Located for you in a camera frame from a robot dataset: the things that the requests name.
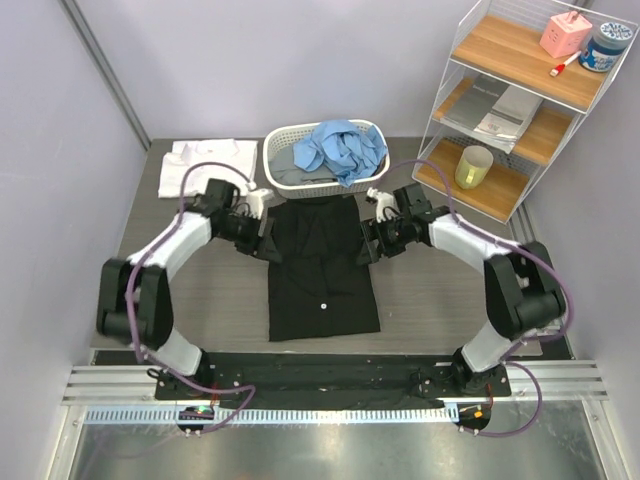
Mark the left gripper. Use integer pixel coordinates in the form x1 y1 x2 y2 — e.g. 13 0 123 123
218 210 284 263

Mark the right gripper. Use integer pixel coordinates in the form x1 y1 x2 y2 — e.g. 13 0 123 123
357 213 412 265

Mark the black long sleeve shirt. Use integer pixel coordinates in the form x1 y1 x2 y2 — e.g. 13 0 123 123
268 196 381 342

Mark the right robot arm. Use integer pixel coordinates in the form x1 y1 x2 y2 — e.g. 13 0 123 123
357 184 567 395

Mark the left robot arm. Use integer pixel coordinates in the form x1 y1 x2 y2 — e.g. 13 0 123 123
96 179 282 399

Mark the grey shirt in basket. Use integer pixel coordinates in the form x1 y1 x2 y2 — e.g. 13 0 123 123
268 149 336 186

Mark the folded white shirt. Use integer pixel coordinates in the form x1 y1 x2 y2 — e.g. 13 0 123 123
157 139 258 199

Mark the blue crumpled shirt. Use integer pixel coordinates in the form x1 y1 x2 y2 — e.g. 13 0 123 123
293 119 388 187

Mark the yellow translucent cup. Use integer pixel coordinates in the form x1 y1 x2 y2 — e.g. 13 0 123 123
454 145 494 189

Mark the white grey booklet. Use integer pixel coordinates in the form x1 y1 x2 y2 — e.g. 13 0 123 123
473 85 542 153

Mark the pink cube power strip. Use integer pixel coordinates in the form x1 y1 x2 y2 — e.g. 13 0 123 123
539 10 593 58

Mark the blue patterned jar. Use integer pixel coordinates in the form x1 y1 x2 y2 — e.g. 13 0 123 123
578 22 634 73

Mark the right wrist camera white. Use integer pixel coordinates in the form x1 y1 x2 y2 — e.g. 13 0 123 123
366 188 399 223

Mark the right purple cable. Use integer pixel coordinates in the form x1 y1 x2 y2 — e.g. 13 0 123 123
387 159 576 437

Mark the purple cable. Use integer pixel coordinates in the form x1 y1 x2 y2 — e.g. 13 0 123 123
387 159 576 437
124 162 256 434

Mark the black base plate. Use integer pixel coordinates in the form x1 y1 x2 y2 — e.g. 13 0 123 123
154 349 512 409

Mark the white slotted cable duct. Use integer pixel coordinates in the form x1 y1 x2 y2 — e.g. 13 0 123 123
84 404 459 426

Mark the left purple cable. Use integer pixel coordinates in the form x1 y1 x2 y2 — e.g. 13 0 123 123
124 162 256 434

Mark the white wire wooden shelf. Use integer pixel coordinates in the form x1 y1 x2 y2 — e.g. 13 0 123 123
413 1 639 223

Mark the aluminium frame rail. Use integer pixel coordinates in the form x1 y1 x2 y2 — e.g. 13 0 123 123
63 360 608 404

